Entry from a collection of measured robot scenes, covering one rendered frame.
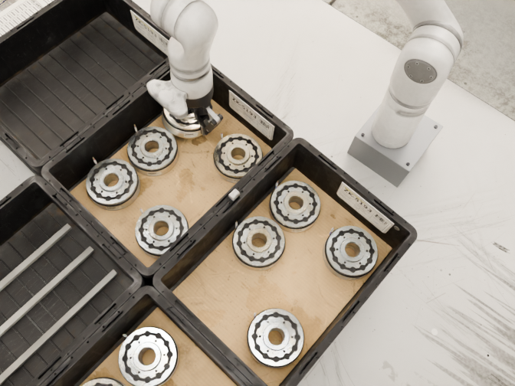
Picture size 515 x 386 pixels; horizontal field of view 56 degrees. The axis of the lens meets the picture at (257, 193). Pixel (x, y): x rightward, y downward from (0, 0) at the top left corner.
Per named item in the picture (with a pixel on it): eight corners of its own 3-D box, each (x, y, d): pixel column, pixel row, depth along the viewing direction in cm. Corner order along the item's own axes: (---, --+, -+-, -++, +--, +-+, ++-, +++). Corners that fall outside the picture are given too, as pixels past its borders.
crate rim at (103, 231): (191, 53, 105) (190, 47, 103) (296, 139, 99) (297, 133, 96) (41, 176, 93) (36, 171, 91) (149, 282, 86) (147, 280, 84)
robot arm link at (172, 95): (145, 91, 89) (139, 70, 83) (190, 55, 92) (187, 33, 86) (179, 122, 87) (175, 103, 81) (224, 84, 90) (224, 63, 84)
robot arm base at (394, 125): (382, 107, 116) (401, 63, 100) (418, 125, 114) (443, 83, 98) (364, 136, 113) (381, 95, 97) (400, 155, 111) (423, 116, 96)
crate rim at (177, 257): (296, 139, 99) (298, 133, 96) (417, 237, 92) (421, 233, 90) (149, 283, 86) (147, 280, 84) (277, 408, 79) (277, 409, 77)
